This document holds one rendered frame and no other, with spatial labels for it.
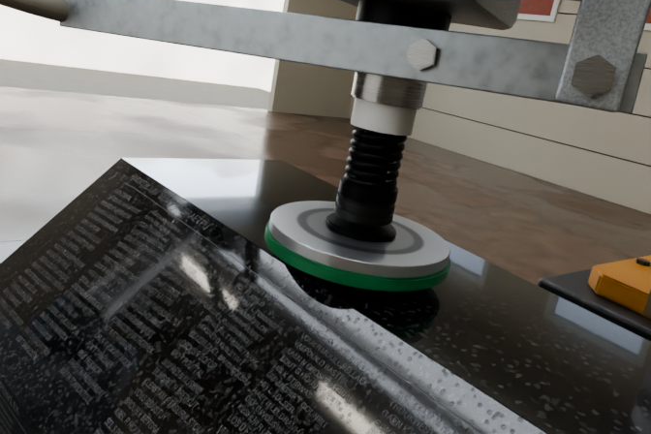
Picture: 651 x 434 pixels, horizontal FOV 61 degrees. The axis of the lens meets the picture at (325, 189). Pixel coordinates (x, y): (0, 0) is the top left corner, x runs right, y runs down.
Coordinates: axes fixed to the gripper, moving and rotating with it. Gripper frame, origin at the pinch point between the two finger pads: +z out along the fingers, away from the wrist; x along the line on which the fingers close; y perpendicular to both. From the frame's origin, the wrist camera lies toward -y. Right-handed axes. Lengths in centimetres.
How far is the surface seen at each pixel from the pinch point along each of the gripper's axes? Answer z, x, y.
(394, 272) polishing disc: -5, 69, -63
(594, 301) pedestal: 3, 34, -113
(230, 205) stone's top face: 8, 43, -47
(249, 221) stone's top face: 7, 49, -50
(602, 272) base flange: -1, 29, -115
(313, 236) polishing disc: -2, 64, -55
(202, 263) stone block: 11, 57, -46
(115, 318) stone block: 21, 59, -39
